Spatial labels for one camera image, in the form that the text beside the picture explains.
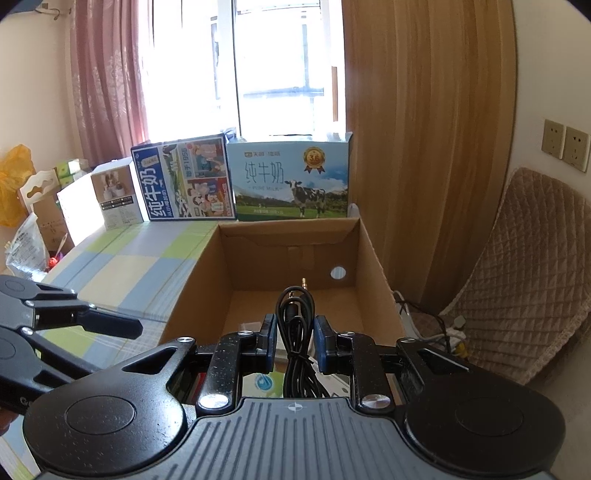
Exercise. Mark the chair with quilted brown cover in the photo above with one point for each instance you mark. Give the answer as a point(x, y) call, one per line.
point(531, 277)

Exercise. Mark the light blue cow milk carton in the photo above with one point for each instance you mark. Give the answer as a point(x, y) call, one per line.
point(291, 177)

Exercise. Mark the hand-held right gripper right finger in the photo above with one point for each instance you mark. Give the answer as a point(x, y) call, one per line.
point(322, 345)

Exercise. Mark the plain brown carton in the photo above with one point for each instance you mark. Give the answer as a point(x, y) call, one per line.
point(46, 221)

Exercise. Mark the beige wall socket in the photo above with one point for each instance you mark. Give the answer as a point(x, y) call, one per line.
point(577, 148)
point(553, 136)

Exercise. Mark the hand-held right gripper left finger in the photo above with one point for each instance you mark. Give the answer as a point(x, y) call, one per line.
point(270, 344)

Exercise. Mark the dark blue milk carton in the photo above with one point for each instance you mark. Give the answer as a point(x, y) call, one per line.
point(184, 180)

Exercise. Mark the white power strip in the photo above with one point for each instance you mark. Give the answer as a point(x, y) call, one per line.
point(455, 331)

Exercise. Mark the person's left hand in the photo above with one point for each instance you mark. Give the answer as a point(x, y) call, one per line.
point(7, 421)

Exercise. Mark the pink curtain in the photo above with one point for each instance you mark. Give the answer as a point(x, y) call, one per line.
point(111, 78)

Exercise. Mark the yellow plastic bag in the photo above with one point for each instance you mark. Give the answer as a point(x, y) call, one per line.
point(11, 182)

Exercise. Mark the green tissue packs by curtain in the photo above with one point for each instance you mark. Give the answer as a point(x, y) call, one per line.
point(70, 170)

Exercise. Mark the window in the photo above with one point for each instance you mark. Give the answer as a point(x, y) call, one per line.
point(240, 64)

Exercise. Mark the white appliance box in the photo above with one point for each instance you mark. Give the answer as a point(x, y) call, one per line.
point(115, 194)

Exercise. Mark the red toy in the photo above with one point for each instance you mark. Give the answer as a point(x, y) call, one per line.
point(53, 261)

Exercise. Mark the checked cloth desktop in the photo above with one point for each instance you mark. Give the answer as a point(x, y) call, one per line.
point(115, 258)

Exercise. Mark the clear printed plastic bag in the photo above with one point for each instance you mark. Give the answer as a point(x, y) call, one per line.
point(27, 251)

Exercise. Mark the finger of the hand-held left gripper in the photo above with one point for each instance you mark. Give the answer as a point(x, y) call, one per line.
point(111, 324)
point(64, 360)

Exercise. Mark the wooden wardrobe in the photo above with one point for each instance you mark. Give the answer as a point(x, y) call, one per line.
point(429, 138)

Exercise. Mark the large white medicine box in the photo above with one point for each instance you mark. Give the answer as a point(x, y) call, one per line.
point(263, 384)

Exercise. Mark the brown cardboard box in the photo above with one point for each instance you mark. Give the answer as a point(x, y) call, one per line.
point(369, 272)
point(37, 184)

